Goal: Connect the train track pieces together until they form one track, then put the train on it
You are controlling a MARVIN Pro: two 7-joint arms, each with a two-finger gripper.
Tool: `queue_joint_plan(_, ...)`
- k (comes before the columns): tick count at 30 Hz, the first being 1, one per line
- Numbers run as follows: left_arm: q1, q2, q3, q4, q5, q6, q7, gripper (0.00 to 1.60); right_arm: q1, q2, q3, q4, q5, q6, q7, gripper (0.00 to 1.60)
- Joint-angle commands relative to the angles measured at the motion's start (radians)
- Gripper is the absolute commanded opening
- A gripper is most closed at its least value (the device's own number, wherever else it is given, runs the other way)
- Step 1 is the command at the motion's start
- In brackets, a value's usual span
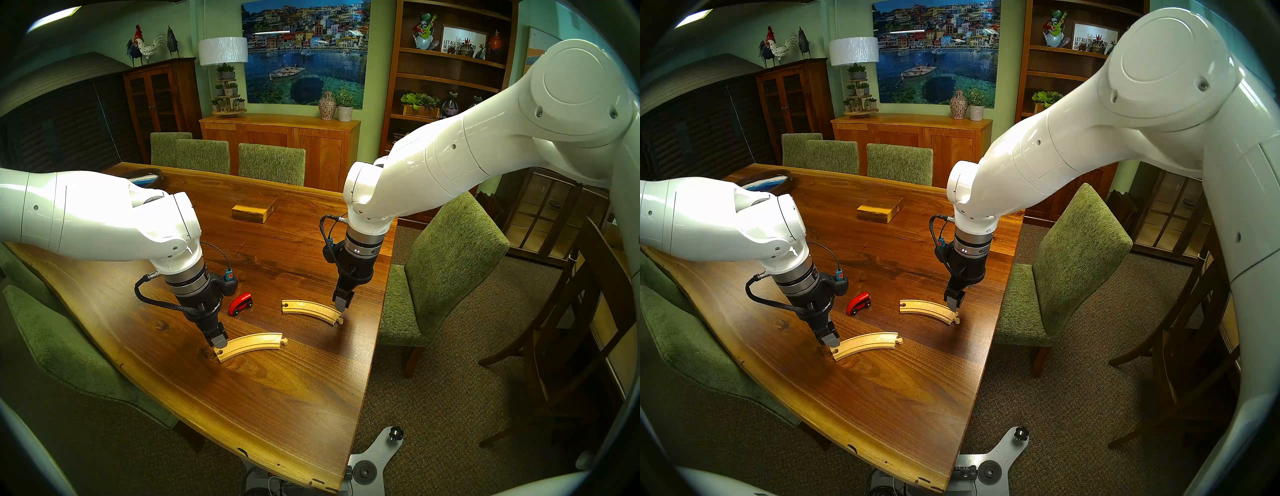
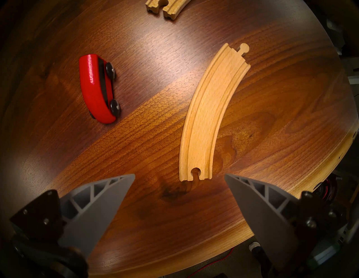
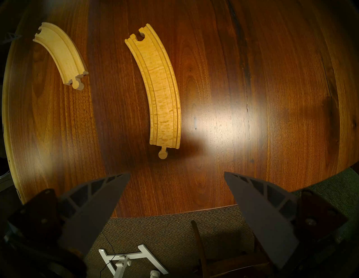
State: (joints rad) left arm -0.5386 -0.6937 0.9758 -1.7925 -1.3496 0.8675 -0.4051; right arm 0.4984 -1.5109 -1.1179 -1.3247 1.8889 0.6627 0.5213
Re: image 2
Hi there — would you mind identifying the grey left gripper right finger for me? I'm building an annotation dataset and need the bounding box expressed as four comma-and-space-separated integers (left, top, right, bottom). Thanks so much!
224, 173, 348, 274

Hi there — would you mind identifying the red black cable coil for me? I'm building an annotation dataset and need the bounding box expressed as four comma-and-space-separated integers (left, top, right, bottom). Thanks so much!
313, 174, 340, 203

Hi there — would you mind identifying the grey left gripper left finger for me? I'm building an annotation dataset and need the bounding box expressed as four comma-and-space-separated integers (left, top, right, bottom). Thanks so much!
10, 174, 135, 260

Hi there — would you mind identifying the red toy train car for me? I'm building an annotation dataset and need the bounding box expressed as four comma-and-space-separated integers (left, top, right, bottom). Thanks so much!
79, 54, 121, 124

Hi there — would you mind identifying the curved wooden track piece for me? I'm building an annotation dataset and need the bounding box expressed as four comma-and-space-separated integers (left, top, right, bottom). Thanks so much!
179, 43, 251, 182
145, 0, 191, 20

